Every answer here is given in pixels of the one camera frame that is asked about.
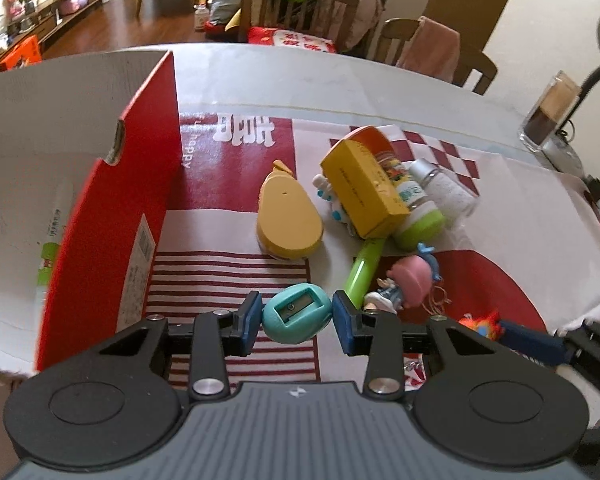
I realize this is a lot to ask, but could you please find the orange toy figure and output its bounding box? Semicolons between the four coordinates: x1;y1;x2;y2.
456;309;505;345

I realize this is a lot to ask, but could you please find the pink towel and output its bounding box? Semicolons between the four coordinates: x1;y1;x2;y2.
396;15;462;84

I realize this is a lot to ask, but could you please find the green marker pen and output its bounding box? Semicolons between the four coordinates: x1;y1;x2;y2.
343;237;387;307

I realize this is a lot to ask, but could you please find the pink-haired doll figure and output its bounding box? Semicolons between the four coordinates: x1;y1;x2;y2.
364;242;445;317

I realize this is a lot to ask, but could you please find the yellow pear-shaped case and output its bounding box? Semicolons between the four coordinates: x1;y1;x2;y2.
256;159;325;261

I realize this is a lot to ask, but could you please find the white bottle with silver cap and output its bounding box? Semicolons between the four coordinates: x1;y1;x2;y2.
409;157;481;221

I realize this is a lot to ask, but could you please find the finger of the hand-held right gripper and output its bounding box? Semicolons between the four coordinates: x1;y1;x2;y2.
499;318;567;370

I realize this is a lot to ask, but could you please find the teal pencil sharpener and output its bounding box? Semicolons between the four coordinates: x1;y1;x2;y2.
262;283;333;345

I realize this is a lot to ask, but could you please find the orange crate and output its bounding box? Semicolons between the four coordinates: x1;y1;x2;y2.
0;35;44;74

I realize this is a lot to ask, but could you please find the red cardboard box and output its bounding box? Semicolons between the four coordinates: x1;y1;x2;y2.
0;49;184;377

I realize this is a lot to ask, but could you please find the yellow carton box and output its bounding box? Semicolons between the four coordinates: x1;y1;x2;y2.
320;139;412;240

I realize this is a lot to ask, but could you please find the red printed seat cushion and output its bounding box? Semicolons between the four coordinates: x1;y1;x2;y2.
247;25;342;55

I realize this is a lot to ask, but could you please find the orange-lidded green canister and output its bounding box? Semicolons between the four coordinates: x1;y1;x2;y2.
337;125;446;253

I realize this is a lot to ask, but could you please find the wooden tv cabinet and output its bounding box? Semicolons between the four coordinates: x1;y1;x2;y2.
0;0;107;74

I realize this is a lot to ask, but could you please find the red white printed tablecloth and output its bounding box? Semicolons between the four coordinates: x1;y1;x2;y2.
144;109;600;397

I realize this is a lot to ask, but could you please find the clear glass jar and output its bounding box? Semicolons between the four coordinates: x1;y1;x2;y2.
518;70;582;154

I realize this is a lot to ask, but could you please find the white blue toy keychain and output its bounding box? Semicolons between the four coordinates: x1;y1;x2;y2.
312;172;359;236

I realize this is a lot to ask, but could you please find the wooden chair with towel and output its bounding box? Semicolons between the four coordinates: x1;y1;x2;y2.
377;17;499;95

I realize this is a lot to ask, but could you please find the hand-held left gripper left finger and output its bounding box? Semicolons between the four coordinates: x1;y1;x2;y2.
97;290;264;402

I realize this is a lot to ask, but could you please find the white green glue tube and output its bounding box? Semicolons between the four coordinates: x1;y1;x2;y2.
31;179;77;297

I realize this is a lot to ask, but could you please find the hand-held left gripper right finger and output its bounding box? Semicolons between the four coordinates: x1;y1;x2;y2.
332;290;487;402

